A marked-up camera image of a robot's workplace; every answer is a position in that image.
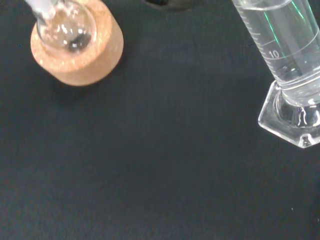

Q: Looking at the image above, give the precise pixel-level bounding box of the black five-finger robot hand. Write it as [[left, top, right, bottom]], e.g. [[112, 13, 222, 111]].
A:
[[144, 0, 195, 12]]

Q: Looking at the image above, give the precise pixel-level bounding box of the clear round-bottom flask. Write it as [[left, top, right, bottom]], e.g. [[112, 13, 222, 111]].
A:
[[24, 0, 98, 54]]

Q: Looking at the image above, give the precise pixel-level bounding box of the black cloth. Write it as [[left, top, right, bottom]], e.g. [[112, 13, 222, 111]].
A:
[[0, 0, 320, 240]]

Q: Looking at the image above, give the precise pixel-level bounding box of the cork ring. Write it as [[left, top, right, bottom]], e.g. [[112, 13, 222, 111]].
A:
[[30, 1, 125, 87]]

